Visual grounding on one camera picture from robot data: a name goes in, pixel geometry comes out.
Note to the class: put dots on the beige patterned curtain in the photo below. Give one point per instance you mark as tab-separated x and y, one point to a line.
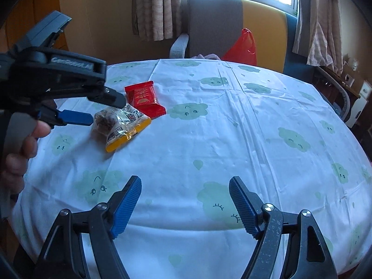
157	5
322	20

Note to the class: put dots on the pink cloth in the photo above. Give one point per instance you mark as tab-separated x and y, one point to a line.
206	56

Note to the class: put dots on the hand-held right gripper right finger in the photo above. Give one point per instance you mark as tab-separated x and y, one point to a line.
244	206

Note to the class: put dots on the red snack packet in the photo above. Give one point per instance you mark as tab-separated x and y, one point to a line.
145	98

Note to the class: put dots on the person's left hand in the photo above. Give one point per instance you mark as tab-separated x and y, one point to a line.
29	148

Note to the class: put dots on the grey yellow armchair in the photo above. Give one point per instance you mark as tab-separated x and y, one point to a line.
212	23

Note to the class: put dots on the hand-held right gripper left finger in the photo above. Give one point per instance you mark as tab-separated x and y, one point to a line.
128	206

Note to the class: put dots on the grey curved chair frame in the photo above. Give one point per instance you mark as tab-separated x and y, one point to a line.
341	96

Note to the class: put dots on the yellow clear snack packet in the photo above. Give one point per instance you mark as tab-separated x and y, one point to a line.
128	128

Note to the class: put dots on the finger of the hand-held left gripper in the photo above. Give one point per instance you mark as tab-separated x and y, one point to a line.
113	98
75	118

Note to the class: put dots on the red plastic bag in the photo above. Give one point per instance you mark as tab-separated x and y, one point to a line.
242	48

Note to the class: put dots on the cloud print tablecloth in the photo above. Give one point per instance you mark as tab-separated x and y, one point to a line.
218	139

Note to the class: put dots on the wooden panel cabinet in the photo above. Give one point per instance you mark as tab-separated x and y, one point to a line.
32	5

